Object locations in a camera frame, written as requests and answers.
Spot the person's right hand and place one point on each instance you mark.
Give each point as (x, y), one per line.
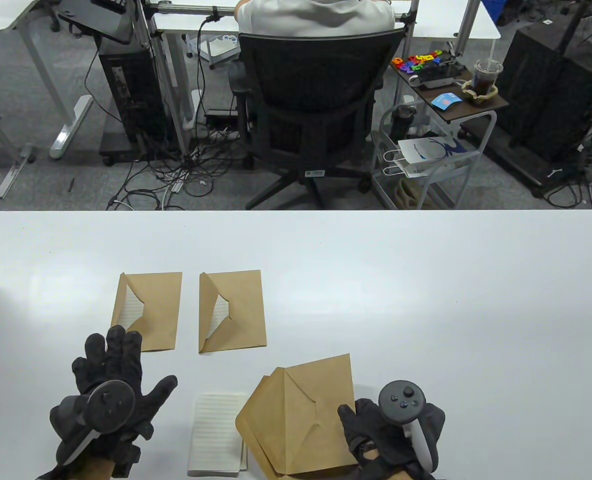
(368, 425)

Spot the pile of colourful toy letters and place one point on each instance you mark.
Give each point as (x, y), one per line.
(415, 62)

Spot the black computer tower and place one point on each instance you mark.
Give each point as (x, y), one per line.
(131, 90)

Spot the white cart with brown top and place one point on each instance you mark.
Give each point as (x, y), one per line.
(468, 112)

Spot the white power strip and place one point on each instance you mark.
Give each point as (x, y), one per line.
(177, 182)

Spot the black power box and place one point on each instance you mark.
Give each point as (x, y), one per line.
(221, 114)

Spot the person's left forearm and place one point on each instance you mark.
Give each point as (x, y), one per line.
(93, 467)

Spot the aluminium frame post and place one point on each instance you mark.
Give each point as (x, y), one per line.
(412, 12)
(157, 50)
(468, 25)

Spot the iced drink plastic cup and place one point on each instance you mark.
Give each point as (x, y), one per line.
(486, 77)

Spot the black mesh office chair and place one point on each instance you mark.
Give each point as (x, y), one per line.
(315, 85)

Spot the brown paper envelope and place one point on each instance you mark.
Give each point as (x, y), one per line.
(161, 310)
(246, 310)
(243, 425)
(300, 415)

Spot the person's left hand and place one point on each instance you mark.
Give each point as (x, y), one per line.
(121, 360)

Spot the small blue card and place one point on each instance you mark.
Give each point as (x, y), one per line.
(445, 101)

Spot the large black equipment case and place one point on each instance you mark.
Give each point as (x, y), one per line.
(550, 90)

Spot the grey metal desk frame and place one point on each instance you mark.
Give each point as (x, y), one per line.
(15, 170)

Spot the white paper bag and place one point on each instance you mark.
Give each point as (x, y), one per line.
(425, 150)

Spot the beige sandals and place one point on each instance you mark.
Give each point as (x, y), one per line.
(408, 195)

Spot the beige cardboard cup holder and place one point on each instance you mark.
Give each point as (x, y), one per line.
(480, 101)

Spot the black keyboard tray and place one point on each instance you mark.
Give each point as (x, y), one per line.
(101, 20)

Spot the black drink bottle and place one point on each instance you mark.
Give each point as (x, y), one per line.
(403, 120)

